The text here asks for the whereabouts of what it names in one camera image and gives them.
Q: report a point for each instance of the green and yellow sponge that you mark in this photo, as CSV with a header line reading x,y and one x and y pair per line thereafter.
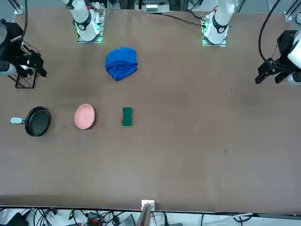
x,y
127,117

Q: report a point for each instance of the aluminium camera post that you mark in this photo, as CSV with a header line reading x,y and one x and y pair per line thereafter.
x,y
147,204

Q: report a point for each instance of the crumpled blue cloth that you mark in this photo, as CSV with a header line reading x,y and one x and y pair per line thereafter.
x,y
121,62

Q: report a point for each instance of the red and black device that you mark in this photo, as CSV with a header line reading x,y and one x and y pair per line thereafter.
x,y
95,221

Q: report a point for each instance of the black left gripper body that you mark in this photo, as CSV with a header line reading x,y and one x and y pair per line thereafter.
x,y
287,43

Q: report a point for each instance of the short aluminium frame profile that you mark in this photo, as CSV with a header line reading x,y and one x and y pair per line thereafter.
x,y
288,15
18,9

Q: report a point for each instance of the flat black box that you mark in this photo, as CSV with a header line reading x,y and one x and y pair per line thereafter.
x,y
16,220

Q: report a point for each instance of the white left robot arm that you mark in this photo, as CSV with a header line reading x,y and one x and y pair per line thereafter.
x,y
219,23

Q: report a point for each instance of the pink bowl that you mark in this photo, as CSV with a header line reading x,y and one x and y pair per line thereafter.
x,y
84,116

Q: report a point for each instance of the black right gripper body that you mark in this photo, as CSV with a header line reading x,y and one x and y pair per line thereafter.
x,y
16,35

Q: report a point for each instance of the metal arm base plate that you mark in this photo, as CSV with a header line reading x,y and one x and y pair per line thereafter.
x,y
204,23
101,14

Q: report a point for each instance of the small white power strip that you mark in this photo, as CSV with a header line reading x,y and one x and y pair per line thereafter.
x,y
151,8

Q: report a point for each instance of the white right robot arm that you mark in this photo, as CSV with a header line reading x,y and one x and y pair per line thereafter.
x,y
84,18

